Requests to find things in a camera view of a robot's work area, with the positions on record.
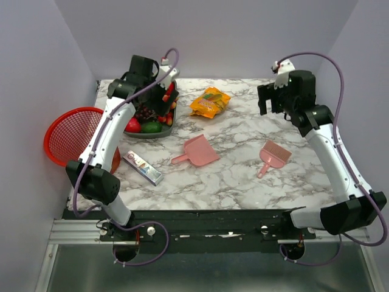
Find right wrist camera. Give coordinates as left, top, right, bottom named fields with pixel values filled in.
left=272, top=58, right=295, bottom=89

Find orange snack bag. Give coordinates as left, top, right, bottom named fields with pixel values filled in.
left=190, top=87, right=231, bottom=119

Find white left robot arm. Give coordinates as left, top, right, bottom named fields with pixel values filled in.
left=66, top=55, right=179, bottom=240

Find green toy avocado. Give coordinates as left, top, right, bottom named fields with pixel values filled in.
left=141, top=121, right=162, bottom=133

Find purple toy grapes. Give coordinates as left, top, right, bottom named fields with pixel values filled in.
left=134, top=104, right=157, bottom=123

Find silver toothpaste box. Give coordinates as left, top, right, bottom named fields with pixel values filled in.
left=123, top=151, right=163, bottom=186

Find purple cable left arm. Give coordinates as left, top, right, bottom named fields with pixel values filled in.
left=72, top=47, right=180, bottom=267

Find toy cherries bunch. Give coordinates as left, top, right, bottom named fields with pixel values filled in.
left=157, top=83, right=178, bottom=127

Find aluminium frame rail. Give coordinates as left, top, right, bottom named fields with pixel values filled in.
left=48, top=220, right=136, bottom=246

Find pink plastic dustpan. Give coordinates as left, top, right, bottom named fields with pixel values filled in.
left=171, top=134, right=220, bottom=167

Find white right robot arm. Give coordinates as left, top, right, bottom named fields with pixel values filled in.
left=257, top=70, right=387, bottom=238

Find pink hand brush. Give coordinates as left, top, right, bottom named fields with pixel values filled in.
left=257, top=140, right=292, bottom=178

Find grey fruit tray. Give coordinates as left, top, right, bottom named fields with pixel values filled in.
left=124, top=81, right=179, bottom=139

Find red mesh waste basket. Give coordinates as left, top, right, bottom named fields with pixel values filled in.
left=43, top=107, right=103, bottom=179

